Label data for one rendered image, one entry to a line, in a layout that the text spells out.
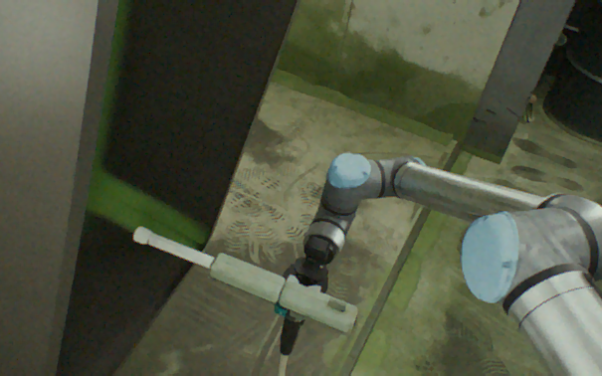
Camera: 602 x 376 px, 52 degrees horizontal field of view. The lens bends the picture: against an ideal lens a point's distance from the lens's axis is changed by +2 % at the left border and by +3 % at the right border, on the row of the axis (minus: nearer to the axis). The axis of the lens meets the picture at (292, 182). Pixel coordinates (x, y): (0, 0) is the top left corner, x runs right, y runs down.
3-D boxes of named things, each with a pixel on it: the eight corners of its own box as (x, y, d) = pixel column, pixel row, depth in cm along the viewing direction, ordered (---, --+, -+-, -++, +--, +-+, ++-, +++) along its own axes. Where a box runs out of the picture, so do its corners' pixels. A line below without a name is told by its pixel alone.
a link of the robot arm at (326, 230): (348, 230, 138) (309, 215, 139) (342, 244, 134) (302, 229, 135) (339, 255, 144) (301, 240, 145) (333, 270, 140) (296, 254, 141)
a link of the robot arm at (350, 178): (370, 147, 140) (357, 186, 148) (324, 150, 136) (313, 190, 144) (387, 175, 133) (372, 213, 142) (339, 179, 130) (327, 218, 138)
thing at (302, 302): (340, 362, 133) (362, 301, 118) (333, 381, 130) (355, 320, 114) (145, 281, 142) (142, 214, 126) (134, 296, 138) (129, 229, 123)
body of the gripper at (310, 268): (315, 307, 132) (330, 269, 141) (323, 283, 126) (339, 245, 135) (283, 294, 133) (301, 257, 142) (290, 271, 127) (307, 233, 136)
